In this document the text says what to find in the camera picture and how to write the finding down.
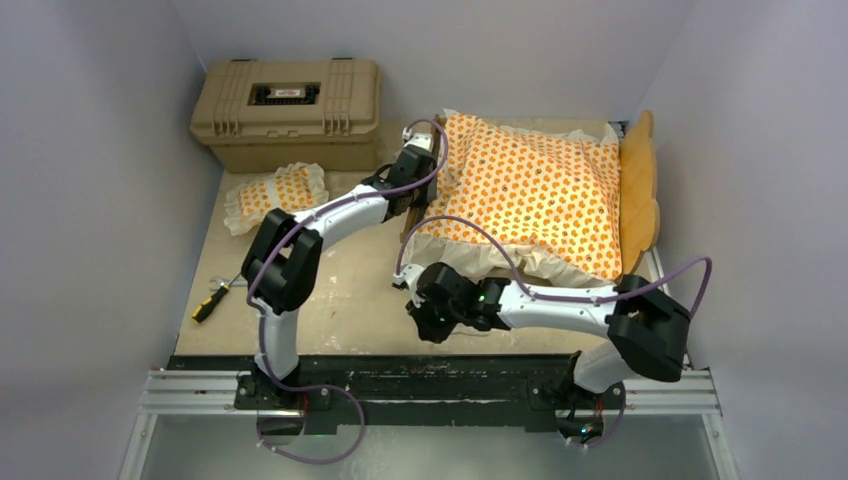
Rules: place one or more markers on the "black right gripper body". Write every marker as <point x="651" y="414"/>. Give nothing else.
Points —
<point x="438" y="322"/>

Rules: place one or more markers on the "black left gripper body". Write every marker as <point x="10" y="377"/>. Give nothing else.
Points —
<point x="420" y="195"/>

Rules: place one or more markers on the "orange patterned white blanket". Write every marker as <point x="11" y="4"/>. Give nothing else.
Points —
<point x="530" y="192"/>

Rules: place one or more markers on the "wooden pet bed frame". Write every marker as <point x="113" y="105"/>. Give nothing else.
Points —
<point x="639" y="192"/>

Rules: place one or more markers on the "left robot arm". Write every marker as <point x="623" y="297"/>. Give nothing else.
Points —
<point x="282" y="263"/>

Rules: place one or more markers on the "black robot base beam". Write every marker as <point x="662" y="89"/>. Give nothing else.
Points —
<point x="534" y="392"/>

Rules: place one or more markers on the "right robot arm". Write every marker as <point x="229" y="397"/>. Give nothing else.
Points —
<point x="644" y="331"/>

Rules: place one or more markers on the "small orange patterned pillow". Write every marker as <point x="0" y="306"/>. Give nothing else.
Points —
<point x="293" y="188"/>

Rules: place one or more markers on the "tan plastic tool case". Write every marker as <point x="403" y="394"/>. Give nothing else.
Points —
<point x="257" y="116"/>

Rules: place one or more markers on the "silver open-end wrench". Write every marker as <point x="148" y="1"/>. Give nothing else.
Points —
<point x="218" y="282"/>

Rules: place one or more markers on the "yellow black screwdriver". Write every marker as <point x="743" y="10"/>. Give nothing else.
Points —
<point x="208" y="306"/>

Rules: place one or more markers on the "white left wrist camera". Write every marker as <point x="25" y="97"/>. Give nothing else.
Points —
<point x="416" y="143"/>

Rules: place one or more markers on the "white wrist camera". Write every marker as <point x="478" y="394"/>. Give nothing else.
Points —
<point x="416" y="143"/>
<point x="407" y="277"/>

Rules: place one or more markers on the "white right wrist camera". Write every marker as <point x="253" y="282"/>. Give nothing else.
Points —
<point x="407" y="277"/>

